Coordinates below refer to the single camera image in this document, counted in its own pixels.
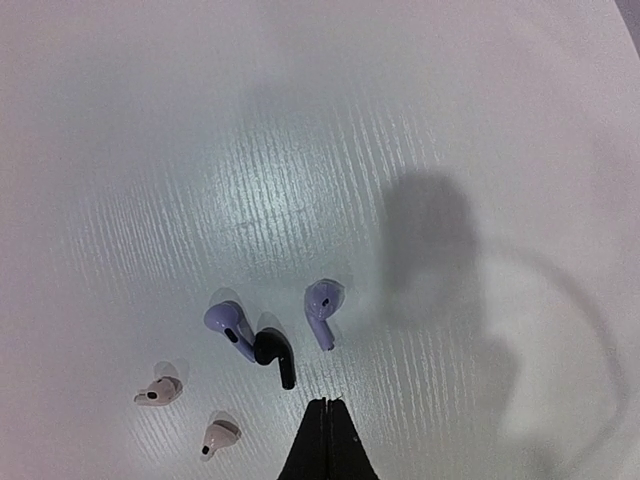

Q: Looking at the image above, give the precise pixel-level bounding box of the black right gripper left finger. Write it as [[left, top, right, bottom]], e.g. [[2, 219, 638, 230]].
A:
[[277, 398, 328, 480]]

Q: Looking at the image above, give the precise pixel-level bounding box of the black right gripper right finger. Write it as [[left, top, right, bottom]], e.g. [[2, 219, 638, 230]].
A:
[[327, 399, 379, 480]]

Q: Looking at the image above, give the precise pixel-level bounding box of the black earbud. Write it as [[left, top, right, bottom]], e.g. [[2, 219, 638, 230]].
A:
[[254, 327, 296, 390]]

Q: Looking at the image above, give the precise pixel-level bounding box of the pink earbud right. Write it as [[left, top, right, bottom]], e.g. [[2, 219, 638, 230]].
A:
[[200, 419, 241, 461]]

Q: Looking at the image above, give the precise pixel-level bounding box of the pink earbud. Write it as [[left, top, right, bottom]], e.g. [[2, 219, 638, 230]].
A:
[[133, 376, 183, 407], [200, 419, 241, 461]]

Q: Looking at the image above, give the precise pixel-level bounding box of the pink earbud left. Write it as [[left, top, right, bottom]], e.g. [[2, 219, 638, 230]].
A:
[[133, 376, 183, 407]]

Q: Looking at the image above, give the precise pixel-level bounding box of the purple earbud left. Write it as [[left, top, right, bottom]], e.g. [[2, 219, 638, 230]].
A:
[[203, 300, 256, 363]]

